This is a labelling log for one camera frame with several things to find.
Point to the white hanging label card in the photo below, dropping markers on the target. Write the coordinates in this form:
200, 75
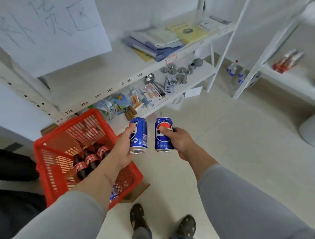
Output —
193, 92

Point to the person's left shoe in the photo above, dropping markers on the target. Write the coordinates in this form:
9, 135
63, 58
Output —
137, 216

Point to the brown wooden pieces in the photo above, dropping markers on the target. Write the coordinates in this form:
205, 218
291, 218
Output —
130, 113

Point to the black bag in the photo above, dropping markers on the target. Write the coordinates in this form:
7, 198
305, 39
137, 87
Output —
17, 167

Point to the red bordered shelf label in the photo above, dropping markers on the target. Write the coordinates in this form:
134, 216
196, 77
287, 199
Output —
171, 59

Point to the metal ladle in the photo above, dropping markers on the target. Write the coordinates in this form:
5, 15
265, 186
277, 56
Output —
149, 78

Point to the person's left forearm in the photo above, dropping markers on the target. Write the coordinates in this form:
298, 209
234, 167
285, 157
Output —
81, 202

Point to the clear plastic wrapped roll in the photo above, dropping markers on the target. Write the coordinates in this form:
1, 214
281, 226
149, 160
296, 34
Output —
107, 109

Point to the small grey packets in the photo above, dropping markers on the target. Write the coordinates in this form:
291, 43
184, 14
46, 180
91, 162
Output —
170, 85

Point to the orange tool blister pack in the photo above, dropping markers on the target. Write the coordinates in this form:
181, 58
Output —
136, 100

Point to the colourful printed packet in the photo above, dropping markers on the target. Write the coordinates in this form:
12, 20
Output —
121, 103

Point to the white flat packet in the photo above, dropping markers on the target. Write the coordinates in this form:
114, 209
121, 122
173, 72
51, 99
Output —
213, 23

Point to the yellow booklet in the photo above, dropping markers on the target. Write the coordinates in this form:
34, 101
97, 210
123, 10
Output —
187, 30

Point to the stack of blue folders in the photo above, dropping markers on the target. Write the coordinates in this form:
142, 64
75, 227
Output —
157, 45

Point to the person's left hand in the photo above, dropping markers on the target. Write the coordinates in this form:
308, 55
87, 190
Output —
120, 150

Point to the person's left thumb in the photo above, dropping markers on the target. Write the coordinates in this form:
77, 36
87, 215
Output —
131, 129

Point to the person's shoe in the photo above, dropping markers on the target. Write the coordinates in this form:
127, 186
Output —
137, 216
186, 225

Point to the cola bottle red label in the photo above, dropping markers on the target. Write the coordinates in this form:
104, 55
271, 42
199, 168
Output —
91, 158
80, 168
102, 150

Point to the person's right hand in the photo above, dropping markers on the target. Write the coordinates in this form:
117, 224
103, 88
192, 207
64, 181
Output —
182, 144

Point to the blue soda can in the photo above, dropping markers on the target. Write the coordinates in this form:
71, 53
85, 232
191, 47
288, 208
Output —
161, 141
140, 134
114, 193

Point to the white plastic bag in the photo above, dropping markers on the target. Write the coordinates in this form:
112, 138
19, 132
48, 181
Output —
177, 101

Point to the white metal shelf unit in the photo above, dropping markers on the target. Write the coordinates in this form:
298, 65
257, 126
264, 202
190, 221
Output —
278, 73
103, 76

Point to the person's right shoe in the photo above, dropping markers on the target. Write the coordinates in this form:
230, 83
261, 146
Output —
186, 225

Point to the person's right forearm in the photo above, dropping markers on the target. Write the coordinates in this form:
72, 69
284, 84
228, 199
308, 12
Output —
233, 202

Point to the person's grey trouser leg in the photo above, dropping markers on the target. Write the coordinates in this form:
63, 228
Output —
141, 233

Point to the white handwritten paper sign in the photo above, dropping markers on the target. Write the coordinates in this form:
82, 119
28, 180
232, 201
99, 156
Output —
49, 34

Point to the brown cardboard sheet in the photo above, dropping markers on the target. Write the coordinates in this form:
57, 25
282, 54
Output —
137, 190

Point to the group of round metal pieces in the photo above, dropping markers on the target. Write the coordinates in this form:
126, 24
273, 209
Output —
181, 70

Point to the white box orange print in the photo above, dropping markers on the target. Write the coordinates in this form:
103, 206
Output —
152, 94

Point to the person's right thumb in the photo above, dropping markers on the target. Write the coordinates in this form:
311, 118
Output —
166, 131

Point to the red plastic shopping basket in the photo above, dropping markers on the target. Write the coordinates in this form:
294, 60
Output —
56, 152

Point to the clear water bottle blue label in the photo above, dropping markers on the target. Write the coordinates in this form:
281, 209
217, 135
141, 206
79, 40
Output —
232, 67
241, 77

